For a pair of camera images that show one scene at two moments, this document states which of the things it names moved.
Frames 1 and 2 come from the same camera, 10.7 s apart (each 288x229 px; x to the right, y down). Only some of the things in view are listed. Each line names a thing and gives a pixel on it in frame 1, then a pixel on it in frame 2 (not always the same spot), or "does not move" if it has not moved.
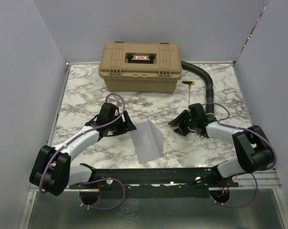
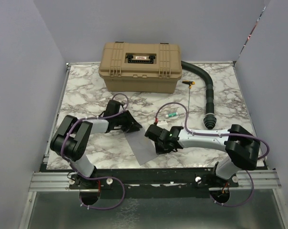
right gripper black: [180, 120] → [160, 151]
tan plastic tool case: [140, 67] does not move
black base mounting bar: [168, 183] does not move
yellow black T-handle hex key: [190, 83] does not move
